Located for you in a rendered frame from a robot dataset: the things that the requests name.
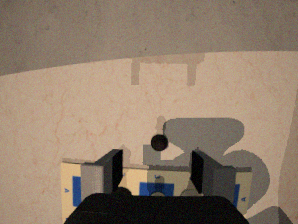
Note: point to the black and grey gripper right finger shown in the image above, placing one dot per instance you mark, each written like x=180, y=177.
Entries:
x=211, y=178

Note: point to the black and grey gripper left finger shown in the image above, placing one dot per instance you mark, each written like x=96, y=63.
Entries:
x=102, y=176

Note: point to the blue and cream chessboard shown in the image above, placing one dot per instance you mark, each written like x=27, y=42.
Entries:
x=146, y=182

